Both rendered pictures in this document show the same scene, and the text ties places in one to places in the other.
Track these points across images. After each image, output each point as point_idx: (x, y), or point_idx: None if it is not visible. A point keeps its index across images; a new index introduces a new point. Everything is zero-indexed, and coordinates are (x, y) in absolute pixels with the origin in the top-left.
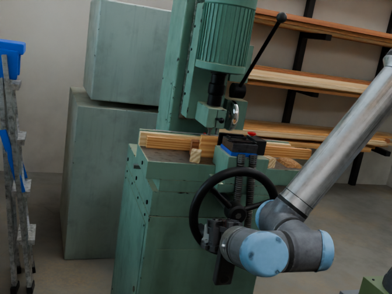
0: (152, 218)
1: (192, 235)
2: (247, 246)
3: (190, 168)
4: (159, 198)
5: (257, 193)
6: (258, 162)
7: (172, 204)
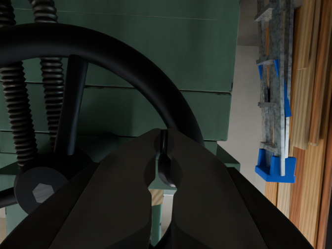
0: (226, 89)
1: (145, 48)
2: None
3: (163, 183)
4: (215, 128)
5: (15, 177)
6: None
7: None
